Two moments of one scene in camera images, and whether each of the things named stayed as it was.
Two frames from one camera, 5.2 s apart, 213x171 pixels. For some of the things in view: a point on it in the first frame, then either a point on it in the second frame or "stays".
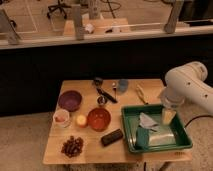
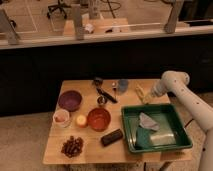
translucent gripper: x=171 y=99 → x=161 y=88
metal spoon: x=115 y=88 stays
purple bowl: x=70 y=100 stays
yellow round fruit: x=81 y=119 stays
